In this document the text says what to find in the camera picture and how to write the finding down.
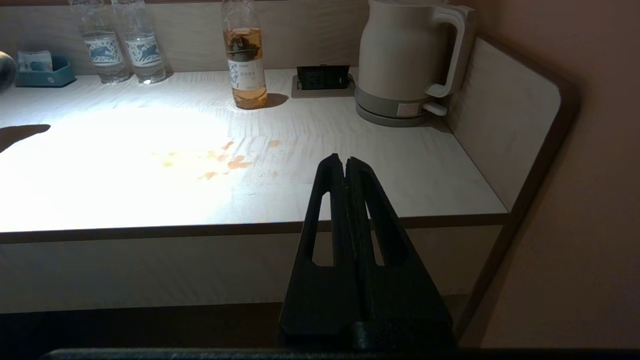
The grey kettle base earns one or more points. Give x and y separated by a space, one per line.
384 107

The orange tea plastic bottle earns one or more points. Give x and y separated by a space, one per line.
245 65

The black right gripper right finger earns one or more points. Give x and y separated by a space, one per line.
405 305

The orange microfiber cloth grey edge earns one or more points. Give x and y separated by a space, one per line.
5 72

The pale sachet packets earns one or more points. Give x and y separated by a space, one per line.
35 60

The black recessed power socket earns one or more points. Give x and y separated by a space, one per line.
322 78

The clear water bottle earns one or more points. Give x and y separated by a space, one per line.
102 50
142 50

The white electric kettle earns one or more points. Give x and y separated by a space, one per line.
399 50

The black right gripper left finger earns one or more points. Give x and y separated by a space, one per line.
320 300

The small blue tray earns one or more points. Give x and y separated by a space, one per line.
42 76

